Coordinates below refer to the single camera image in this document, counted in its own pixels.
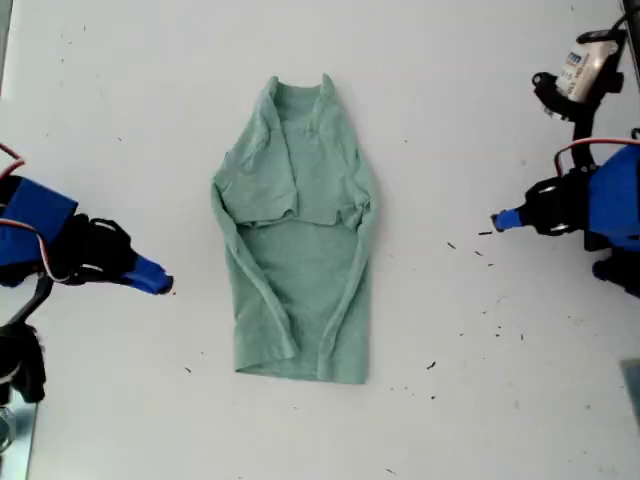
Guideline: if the mint green t-shirt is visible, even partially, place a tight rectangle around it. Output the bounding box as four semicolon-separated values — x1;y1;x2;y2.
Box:
209;72;384;386

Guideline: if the red servo wire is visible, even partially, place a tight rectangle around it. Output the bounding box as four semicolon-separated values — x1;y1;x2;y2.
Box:
0;142;27;180
552;137;640;176

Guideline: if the black camera stalk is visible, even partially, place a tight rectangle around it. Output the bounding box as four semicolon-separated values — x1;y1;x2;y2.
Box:
13;275;52;327
569;99;602;171

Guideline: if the black camera box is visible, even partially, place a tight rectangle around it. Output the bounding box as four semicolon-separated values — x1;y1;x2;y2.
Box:
0;323;48;404

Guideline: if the shiny steel post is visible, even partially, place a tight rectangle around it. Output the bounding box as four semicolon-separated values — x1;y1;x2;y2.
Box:
0;399;40;480

